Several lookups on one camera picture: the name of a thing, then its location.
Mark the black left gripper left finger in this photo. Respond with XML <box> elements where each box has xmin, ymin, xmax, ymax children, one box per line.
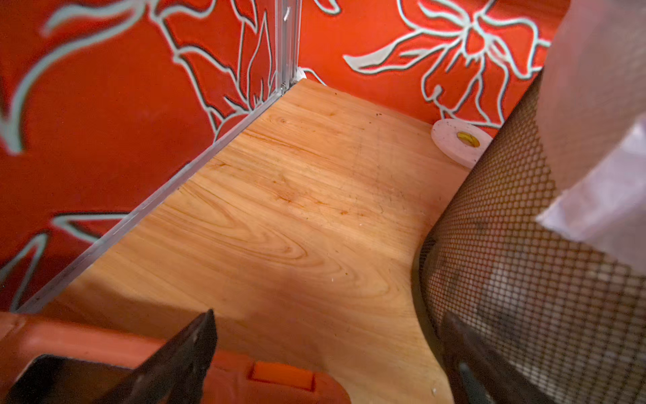
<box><xmin>95</xmin><ymin>309</ymin><xmax>218</xmax><ymax>403</ymax></box>

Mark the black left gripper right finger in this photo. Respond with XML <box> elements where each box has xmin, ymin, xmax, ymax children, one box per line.
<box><xmin>440</xmin><ymin>312</ymin><xmax>553</xmax><ymax>403</ymax></box>

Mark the black mesh trash bin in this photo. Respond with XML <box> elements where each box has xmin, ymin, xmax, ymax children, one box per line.
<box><xmin>411</xmin><ymin>81</ymin><xmax>645</xmax><ymax>403</ymax></box>

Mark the orange plastic tool case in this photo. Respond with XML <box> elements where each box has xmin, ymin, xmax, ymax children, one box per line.
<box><xmin>1</xmin><ymin>311</ymin><xmax>350</xmax><ymax>403</ymax></box>

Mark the white tape roll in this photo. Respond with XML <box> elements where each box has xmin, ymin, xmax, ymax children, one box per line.
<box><xmin>432</xmin><ymin>119</ymin><xmax>493</xmax><ymax>169</ymax></box>

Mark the pink trash bag liner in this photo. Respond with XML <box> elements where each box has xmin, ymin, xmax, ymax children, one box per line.
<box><xmin>537</xmin><ymin>1</ymin><xmax>645</xmax><ymax>275</ymax></box>

